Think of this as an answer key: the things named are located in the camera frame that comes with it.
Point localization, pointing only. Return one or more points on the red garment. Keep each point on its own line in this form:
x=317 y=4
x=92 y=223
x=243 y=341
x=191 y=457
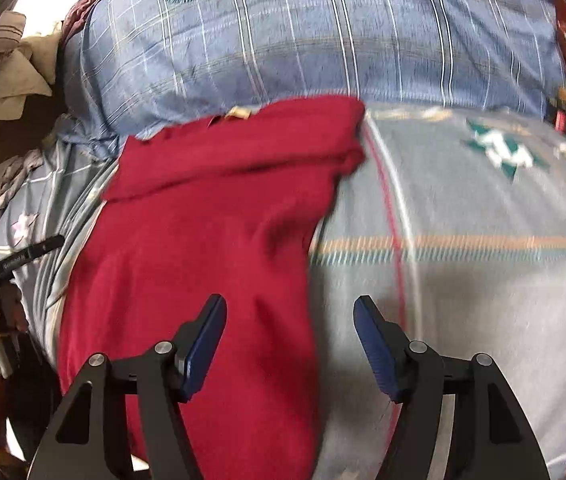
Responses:
x=223 y=240

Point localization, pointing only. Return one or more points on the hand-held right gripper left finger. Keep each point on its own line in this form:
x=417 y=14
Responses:
x=206 y=344

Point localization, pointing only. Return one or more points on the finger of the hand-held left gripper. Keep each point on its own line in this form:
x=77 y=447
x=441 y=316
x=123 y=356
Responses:
x=43 y=246

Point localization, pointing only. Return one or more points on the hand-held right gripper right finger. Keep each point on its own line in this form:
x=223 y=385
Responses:
x=374 y=345

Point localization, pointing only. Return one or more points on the beige crumpled cloth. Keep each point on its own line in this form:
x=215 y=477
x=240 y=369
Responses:
x=3 y=70

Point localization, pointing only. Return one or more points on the grey plaid bed sheet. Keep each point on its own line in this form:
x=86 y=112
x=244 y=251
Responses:
x=463 y=285

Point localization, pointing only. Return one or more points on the dark red patterned cloth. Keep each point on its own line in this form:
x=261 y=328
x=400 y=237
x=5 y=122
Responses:
x=88 y=5

